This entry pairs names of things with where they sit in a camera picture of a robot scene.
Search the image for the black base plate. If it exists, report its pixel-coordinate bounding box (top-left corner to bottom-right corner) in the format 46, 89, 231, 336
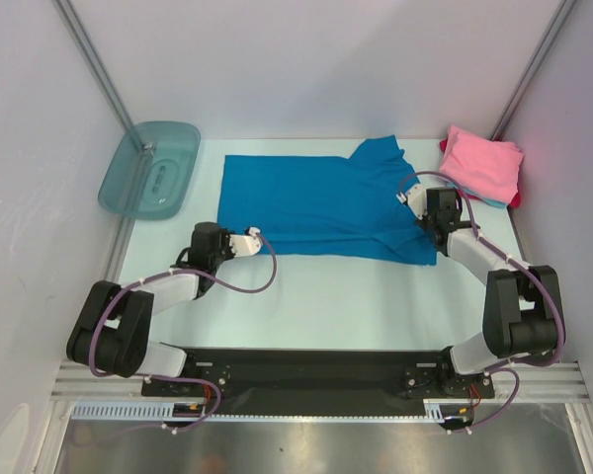
140, 349, 511, 426

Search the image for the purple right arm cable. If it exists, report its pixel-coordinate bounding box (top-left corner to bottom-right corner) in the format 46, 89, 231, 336
397, 170, 564, 435

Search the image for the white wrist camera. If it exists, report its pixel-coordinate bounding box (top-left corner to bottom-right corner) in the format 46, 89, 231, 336
228, 227, 264, 258
396, 184, 427, 220

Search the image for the teal translucent plastic bin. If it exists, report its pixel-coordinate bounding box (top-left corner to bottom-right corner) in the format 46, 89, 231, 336
98, 120, 201, 220

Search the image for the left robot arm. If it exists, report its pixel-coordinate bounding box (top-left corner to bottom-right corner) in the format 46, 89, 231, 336
66, 222, 236, 378

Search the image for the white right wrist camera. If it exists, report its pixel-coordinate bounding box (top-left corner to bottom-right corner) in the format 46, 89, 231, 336
396, 184, 427, 220

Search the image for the aluminium frame post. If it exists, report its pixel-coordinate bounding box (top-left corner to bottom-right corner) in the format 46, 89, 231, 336
489, 0, 580, 141
51, 0, 133, 131

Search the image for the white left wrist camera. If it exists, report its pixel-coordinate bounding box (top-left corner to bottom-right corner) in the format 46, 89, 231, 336
228, 227, 264, 258

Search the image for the white slotted cable duct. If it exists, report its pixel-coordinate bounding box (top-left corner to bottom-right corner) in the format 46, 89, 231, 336
71, 401, 471, 424

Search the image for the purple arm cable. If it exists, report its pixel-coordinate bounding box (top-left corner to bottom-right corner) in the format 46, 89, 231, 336
397, 170, 564, 435
87, 231, 279, 435

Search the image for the pink folded t-shirt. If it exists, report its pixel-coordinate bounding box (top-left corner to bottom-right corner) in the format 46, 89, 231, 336
435, 123, 526, 203

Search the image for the left aluminium frame post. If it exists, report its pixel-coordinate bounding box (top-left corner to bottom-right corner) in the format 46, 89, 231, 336
51, 0, 133, 131

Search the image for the light blue folded t-shirt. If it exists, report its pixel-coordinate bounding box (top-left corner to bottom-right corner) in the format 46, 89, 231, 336
448, 183, 508, 209

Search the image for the aluminium front rail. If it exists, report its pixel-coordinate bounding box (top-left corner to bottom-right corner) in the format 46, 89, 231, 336
50, 362, 591, 404

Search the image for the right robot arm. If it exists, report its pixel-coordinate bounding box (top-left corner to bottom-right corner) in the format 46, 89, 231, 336
402, 185, 566, 396

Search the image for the right aluminium frame post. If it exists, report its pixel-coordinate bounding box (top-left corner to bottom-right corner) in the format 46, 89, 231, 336
489, 0, 580, 141

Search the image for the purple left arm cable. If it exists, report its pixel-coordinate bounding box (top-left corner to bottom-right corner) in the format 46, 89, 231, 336
87, 231, 279, 435

